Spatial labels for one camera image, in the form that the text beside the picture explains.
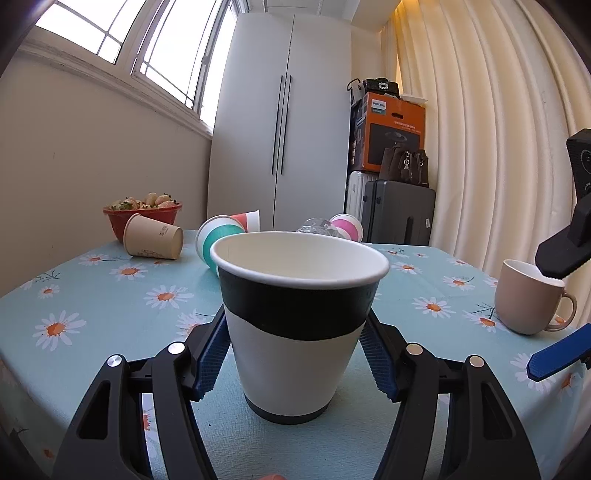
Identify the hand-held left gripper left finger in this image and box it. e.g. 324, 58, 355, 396
53, 310, 228, 480

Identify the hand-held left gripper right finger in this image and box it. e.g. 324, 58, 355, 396
360, 311, 541, 480

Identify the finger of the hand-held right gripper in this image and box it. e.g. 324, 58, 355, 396
536, 196, 591, 280
526, 323, 591, 382

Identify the black and white paper cup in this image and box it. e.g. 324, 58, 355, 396
210, 231, 391, 425

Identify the green striped paper cup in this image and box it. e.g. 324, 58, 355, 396
195, 215, 245, 278

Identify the beige paper cup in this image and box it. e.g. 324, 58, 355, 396
123, 213, 184, 261

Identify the pink striped paper cup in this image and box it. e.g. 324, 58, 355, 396
329, 213, 364, 241

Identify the orange paper cup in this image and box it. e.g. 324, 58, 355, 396
229, 210, 262, 232

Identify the clear glass cup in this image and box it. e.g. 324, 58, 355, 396
295, 218, 352, 240

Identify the beige ceramic mug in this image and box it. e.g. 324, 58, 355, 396
494, 259, 578, 336

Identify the cream curtain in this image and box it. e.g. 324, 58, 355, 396
381, 0, 591, 287

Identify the floral light blue tablecloth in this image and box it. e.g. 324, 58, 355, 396
0, 228, 591, 480

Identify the dark grey suitcase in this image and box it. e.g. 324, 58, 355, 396
361, 180, 437, 246

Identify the silver suitcase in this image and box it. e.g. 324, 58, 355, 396
345, 171, 368, 224

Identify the red bowl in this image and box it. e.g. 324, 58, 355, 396
103, 200, 184, 243

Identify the pile of pale strawberries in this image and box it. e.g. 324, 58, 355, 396
110, 192, 181, 211

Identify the brown handbag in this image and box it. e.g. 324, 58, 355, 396
379, 147, 430, 188

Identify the orange cardboard box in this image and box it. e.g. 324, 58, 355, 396
353, 92, 426, 172

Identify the black bag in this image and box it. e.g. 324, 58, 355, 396
347, 78, 399, 97

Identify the white wardrobe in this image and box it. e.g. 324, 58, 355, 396
206, 13, 354, 232

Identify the white framed window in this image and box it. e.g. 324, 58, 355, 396
34, 0, 241, 125

